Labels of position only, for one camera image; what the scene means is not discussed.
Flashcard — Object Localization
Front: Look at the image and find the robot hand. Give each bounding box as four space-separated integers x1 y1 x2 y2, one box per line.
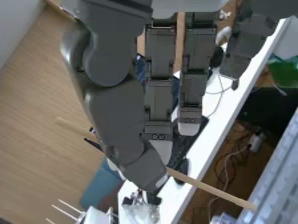
59 0 298 193

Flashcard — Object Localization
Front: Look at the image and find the light wooden chopstick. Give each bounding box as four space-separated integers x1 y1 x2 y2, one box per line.
55 116 259 211

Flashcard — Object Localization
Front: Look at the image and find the black keyboard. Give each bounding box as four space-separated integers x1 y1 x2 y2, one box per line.
167 114 211 169

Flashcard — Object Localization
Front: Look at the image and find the blue chair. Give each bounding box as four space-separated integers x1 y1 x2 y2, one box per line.
79 157 127 212

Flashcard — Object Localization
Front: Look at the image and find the black mouse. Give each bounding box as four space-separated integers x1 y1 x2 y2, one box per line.
172 158 192 186

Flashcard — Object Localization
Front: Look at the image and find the white desk with keyboard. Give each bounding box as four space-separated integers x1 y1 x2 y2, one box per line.
116 15 298 224

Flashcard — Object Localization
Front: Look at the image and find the white power strip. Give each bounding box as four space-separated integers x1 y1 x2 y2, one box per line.
248 132 268 154

